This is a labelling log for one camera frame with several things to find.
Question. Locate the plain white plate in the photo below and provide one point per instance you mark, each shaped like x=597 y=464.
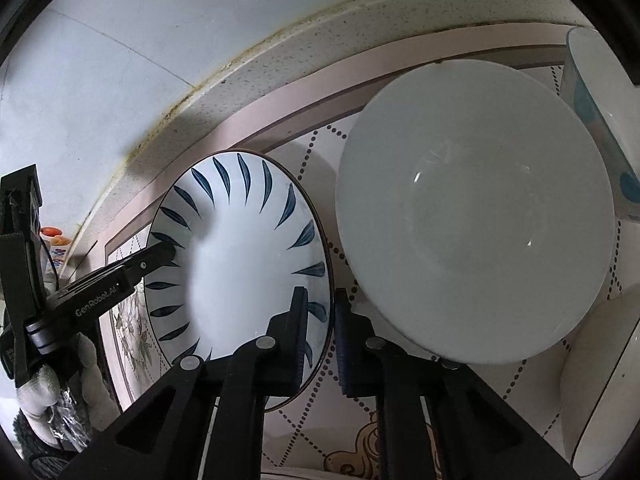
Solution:
x=475 y=210

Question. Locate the person's left hand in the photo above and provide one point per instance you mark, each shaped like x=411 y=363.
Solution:
x=40 y=392

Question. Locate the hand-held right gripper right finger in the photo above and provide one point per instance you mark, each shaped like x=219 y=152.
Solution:
x=350 y=350

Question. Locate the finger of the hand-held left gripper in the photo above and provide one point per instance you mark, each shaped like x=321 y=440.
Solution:
x=150 y=259

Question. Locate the white bowl blue dots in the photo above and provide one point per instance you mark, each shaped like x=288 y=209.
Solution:
x=595 y=110

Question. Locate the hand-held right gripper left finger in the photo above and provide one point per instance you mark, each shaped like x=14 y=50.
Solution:
x=295 y=345

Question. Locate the white bowl blue rim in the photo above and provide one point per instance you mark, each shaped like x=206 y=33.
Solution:
x=600 y=385

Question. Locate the blue leaf pattern plate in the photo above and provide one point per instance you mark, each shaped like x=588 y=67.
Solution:
x=240 y=260

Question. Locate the orange capped bottle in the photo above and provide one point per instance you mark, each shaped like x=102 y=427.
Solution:
x=50 y=233

